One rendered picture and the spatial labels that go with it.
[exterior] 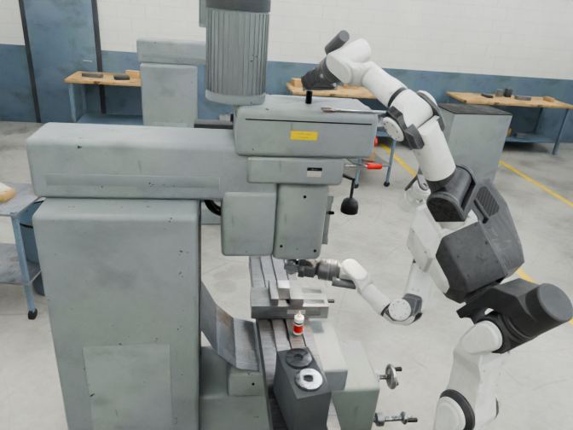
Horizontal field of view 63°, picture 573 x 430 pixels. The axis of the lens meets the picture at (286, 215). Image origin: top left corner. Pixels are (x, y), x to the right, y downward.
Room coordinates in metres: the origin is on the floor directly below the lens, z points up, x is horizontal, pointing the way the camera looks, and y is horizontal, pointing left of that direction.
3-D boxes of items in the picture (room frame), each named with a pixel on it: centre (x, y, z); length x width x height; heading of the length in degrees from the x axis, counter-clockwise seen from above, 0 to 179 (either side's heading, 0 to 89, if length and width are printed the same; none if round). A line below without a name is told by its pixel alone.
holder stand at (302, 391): (1.20, -0.10, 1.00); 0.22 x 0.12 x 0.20; 20
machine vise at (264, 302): (1.79, -0.04, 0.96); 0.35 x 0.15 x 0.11; 98
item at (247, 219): (1.60, 0.15, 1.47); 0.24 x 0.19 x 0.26; 10
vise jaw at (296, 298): (1.79, -0.07, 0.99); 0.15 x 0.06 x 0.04; 8
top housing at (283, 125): (1.63, -0.03, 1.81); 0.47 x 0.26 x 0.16; 100
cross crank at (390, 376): (1.72, -0.53, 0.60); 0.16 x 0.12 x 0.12; 100
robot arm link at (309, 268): (1.62, -0.13, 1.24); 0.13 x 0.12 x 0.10; 172
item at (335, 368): (1.63, -0.04, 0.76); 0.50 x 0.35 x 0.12; 100
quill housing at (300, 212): (1.63, -0.04, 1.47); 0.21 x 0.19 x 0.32; 10
